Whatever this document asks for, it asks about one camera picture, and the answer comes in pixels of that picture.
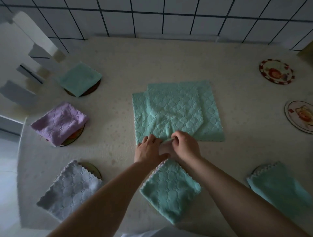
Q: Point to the person's right hand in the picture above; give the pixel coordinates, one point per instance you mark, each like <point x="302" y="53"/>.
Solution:
<point x="187" y="146"/>

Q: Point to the person's left hand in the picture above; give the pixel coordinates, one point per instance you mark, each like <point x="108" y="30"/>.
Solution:
<point x="149" y="151"/>

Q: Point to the green cloth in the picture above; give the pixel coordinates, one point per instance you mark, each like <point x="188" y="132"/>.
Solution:
<point x="79" y="79"/>
<point x="212" y="117"/>
<point x="171" y="190"/>
<point x="166" y="112"/>
<point x="278" y="185"/>

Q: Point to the green character round coaster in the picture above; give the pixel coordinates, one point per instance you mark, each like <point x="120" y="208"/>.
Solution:
<point x="94" y="169"/>

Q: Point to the brown cartoon coaster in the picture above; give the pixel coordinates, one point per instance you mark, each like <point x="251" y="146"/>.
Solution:
<point x="94" y="90"/>

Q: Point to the grey cloth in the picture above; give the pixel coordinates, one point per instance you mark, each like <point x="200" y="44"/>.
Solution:
<point x="69" y="190"/>

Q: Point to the red rimmed small coaster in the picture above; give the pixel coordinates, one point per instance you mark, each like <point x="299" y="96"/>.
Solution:
<point x="276" y="72"/>

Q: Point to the white cartoon coaster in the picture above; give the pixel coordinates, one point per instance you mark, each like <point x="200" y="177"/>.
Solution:
<point x="300" y="117"/>

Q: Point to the person's left forearm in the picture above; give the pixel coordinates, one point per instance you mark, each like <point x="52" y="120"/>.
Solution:
<point x="105" y="202"/>

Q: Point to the person's right forearm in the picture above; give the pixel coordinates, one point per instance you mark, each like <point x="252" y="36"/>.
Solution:
<point x="239" y="200"/>

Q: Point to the person's white shirt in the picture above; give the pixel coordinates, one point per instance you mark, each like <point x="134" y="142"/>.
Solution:
<point x="166" y="233"/>

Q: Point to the cream speckled tablecloth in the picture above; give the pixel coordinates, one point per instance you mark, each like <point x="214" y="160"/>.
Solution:
<point x="244" y="110"/>

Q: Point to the white cabinet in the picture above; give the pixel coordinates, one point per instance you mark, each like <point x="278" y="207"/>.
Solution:
<point x="9" y="127"/>

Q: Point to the white slatted chair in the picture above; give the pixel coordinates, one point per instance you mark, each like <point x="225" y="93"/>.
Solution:
<point x="14" y="48"/>

